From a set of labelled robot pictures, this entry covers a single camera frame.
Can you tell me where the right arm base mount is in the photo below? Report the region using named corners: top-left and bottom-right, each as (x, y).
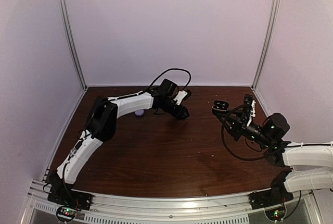
top-left (248, 171), bottom-right (293, 209)

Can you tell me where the right aluminium corner post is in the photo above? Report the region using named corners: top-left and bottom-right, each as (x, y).
top-left (251, 0), bottom-right (281, 91)

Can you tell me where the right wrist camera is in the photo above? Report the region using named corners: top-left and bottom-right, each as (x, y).
top-left (244, 94), bottom-right (256, 127)

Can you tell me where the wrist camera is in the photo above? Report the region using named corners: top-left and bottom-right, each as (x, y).
top-left (173, 90), bottom-right (192, 105)
top-left (244, 94), bottom-right (256, 127)

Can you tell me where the black earbud charging case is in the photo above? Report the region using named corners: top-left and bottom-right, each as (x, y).
top-left (212, 100), bottom-right (229, 115)

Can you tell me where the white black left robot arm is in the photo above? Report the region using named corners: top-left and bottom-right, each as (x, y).
top-left (49, 79), bottom-right (191, 205)

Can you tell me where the black left camera cable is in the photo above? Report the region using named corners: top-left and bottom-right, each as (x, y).
top-left (149, 68), bottom-right (192, 92)

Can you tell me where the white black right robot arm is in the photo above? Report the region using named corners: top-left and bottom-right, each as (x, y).
top-left (212, 102), bottom-right (332, 204)

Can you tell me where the left controller circuit board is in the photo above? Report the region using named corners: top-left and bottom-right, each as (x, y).
top-left (56, 206), bottom-right (81, 222)

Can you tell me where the aluminium corner post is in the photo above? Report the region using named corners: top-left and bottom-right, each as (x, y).
top-left (59, 0), bottom-right (87, 91)
top-left (251, 0), bottom-right (281, 91)

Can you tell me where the black camera cable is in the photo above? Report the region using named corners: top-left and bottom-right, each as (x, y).
top-left (149, 68), bottom-right (192, 92)
top-left (220, 119), bottom-right (268, 161)

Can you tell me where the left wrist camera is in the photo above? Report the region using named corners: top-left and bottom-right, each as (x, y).
top-left (173, 90), bottom-right (192, 105)

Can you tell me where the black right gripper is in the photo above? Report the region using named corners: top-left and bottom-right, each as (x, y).
top-left (217, 109), bottom-right (273, 148)

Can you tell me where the lilac earbud charging case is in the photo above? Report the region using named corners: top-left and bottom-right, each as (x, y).
top-left (135, 109), bottom-right (145, 117)

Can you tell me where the left aluminium corner post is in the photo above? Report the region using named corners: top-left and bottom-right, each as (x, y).
top-left (59, 0), bottom-right (87, 91)

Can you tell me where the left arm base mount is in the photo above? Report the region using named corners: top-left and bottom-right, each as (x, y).
top-left (47, 173), bottom-right (92, 210)

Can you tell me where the controller circuit board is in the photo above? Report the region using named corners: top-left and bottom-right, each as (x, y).
top-left (56, 206), bottom-right (81, 222)
top-left (265, 207), bottom-right (286, 221)

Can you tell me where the right controller circuit board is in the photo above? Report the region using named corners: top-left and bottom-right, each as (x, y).
top-left (265, 207), bottom-right (286, 221)

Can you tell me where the black right camera cable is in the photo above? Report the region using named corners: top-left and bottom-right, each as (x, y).
top-left (220, 119), bottom-right (268, 161)

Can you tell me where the aluminium front rail frame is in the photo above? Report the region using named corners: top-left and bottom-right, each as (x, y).
top-left (18, 180), bottom-right (324, 223)

